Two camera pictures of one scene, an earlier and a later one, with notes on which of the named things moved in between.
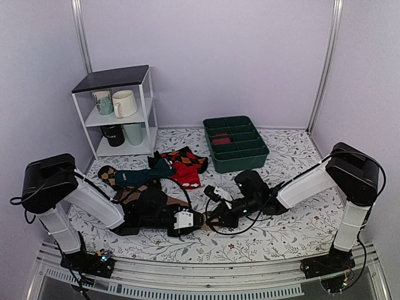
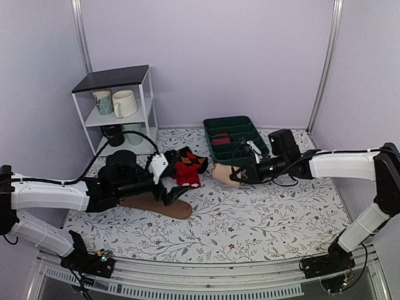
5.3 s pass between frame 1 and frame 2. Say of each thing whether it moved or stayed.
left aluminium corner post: stayed
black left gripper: moved
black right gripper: moved
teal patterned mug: stayed
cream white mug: stayed
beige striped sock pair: moved
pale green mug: stayed
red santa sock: stayed
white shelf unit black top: stayed
